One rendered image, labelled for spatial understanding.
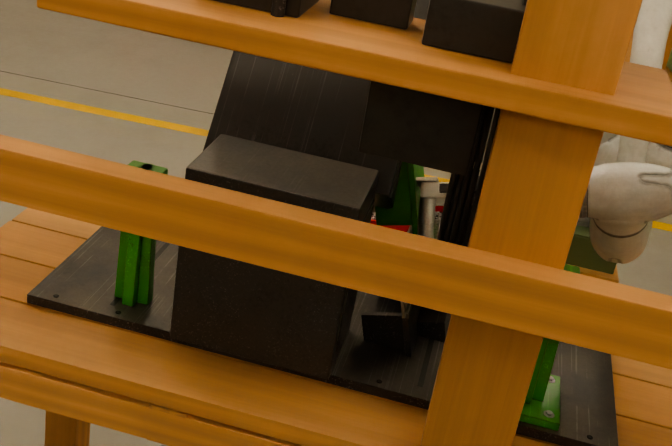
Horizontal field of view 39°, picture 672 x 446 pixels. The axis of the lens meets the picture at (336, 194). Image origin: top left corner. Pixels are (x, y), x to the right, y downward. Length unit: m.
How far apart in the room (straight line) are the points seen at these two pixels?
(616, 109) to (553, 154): 0.12
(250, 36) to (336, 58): 0.12
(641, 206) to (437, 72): 0.56
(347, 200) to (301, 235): 0.19
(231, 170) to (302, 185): 0.12
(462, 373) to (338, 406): 0.27
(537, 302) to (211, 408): 0.60
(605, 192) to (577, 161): 0.36
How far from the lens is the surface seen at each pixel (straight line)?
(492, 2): 1.34
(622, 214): 1.70
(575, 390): 1.84
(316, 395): 1.68
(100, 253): 1.99
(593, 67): 1.29
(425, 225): 1.71
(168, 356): 1.73
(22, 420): 2.99
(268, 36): 1.30
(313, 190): 1.55
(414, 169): 1.73
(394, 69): 1.27
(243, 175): 1.57
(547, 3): 1.27
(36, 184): 1.51
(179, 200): 1.41
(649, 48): 1.89
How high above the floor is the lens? 1.88
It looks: 24 degrees down
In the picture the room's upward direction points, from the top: 10 degrees clockwise
